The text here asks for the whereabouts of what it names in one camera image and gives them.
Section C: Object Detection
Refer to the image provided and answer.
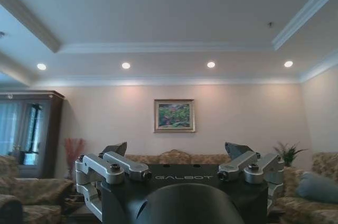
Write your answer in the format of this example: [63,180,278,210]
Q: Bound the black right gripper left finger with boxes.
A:
[74,141,152,224]

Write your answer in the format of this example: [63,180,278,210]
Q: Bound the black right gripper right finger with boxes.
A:
[218,141,285,211]

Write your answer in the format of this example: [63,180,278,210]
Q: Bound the red dried branch arrangement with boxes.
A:
[64,137,87,180]

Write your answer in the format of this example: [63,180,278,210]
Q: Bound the green potted plant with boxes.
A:
[273,141,308,167]

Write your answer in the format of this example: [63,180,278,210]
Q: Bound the floral patterned long sofa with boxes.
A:
[124,149,233,165]

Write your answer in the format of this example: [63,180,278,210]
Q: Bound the floral patterned armchair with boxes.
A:
[0,154,77,224]
[274,151,338,224]

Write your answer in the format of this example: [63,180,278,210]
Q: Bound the grey blue cushion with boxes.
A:
[295,171,338,204]

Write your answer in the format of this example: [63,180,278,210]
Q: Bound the framed landscape painting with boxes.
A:
[153,99,196,133]

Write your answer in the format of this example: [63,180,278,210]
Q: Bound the wooden glass display cabinet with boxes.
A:
[0,90,65,180]

